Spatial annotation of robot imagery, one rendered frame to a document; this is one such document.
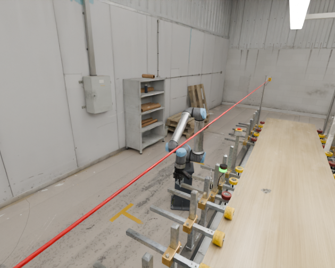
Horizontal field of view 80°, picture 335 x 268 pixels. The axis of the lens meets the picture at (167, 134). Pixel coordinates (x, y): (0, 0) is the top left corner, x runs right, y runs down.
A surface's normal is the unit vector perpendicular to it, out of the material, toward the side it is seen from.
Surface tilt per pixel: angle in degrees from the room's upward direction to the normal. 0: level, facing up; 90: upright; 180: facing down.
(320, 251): 0
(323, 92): 90
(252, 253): 0
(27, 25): 90
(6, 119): 90
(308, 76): 90
